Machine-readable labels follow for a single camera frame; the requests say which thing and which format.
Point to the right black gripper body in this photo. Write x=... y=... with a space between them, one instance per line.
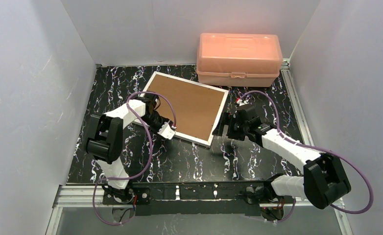
x=229 y=126

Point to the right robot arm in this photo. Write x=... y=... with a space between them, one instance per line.
x=323 y=180

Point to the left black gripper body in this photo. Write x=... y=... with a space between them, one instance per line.
x=158 y=121

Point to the aluminium rail base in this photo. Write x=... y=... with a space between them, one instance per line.
x=233 y=197

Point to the white picture frame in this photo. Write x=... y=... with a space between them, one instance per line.
x=217 y=123

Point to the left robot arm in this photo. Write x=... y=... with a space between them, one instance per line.
x=104 y=135

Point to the pink plastic storage box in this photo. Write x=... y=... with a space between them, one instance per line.
x=238 y=60

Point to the brown backing board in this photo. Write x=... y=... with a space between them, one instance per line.
x=188 y=103

